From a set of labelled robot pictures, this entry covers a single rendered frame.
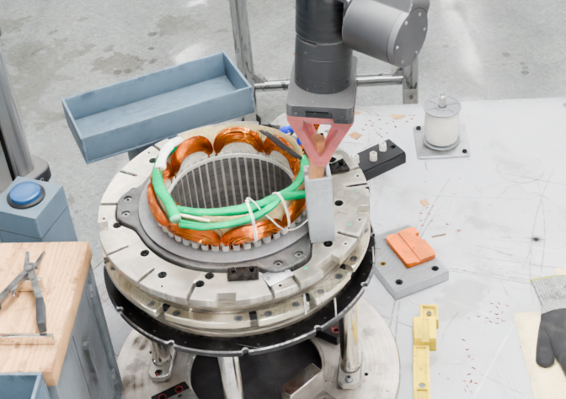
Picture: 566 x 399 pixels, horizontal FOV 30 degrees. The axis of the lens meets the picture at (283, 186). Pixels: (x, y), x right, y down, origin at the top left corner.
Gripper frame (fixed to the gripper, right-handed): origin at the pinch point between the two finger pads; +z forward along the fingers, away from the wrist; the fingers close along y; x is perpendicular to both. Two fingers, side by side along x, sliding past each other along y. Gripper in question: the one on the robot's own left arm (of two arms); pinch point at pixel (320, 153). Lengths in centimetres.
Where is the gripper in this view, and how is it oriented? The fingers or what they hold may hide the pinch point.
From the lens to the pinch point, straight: 111.3
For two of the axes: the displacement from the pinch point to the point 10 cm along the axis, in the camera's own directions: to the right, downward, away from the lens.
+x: -9.9, -0.7, 0.8
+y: 1.0, -6.0, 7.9
